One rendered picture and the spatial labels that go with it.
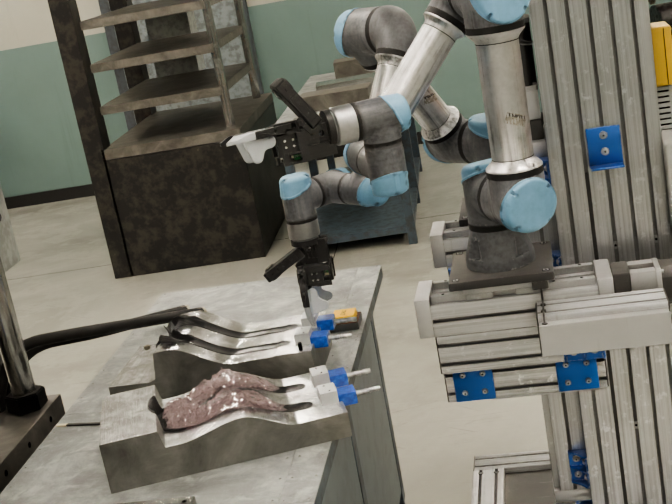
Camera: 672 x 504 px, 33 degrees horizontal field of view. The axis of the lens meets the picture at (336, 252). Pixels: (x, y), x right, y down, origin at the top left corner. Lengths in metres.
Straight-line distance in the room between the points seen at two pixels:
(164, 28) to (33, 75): 2.02
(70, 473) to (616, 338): 1.18
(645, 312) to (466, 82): 6.84
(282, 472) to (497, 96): 0.85
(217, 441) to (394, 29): 1.03
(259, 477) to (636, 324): 0.82
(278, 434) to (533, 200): 0.70
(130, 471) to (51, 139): 7.52
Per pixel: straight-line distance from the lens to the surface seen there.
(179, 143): 6.68
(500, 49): 2.25
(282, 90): 2.14
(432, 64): 2.34
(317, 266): 2.68
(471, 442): 4.06
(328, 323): 2.74
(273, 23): 9.16
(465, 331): 2.50
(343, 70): 7.71
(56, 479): 2.51
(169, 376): 2.70
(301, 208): 2.65
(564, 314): 2.39
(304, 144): 2.14
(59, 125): 9.69
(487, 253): 2.45
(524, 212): 2.29
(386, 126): 2.18
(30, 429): 2.85
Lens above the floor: 1.81
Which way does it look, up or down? 16 degrees down
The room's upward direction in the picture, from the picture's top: 11 degrees counter-clockwise
